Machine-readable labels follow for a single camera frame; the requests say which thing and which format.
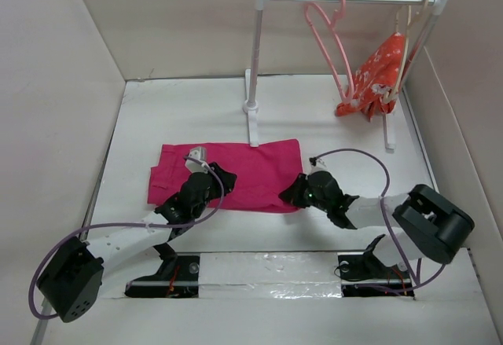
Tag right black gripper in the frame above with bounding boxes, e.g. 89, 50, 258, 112
279, 172, 330, 213

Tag magenta pink trousers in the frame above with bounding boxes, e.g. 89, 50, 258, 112
147, 139, 303, 214

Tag pink plastic hanger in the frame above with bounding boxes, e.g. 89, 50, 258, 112
303, 0, 359, 101

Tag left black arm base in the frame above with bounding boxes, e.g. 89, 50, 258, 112
124, 243, 200, 299

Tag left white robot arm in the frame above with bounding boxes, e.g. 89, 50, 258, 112
28, 156, 237, 323

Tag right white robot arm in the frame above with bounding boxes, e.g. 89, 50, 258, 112
279, 168, 475, 277

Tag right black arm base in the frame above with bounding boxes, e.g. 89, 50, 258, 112
334, 235, 414, 298

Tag beige wooden hanger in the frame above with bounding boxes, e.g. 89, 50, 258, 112
383, 0, 429, 104

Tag orange floral garment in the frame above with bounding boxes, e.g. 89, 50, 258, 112
335, 32, 404, 120

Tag white clothes rack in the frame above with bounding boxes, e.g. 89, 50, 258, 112
243, 0, 449, 148

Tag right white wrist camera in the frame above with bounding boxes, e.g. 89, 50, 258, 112
309, 157, 329, 174

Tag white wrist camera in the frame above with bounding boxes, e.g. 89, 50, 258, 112
184, 146, 207, 174
309, 157, 329, 174

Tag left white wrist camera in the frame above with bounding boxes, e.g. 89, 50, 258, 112
184, 146, 207, 174

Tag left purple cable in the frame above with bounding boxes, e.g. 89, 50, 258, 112
28, 155, 226, 321

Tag purple cable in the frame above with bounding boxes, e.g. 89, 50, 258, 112
28, 155, 226, 321
310, 148, 447, 294

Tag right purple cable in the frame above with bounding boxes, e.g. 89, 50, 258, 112
310, 148, 447, 294

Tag metal side rail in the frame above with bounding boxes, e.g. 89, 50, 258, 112
30, 299, 53, 345

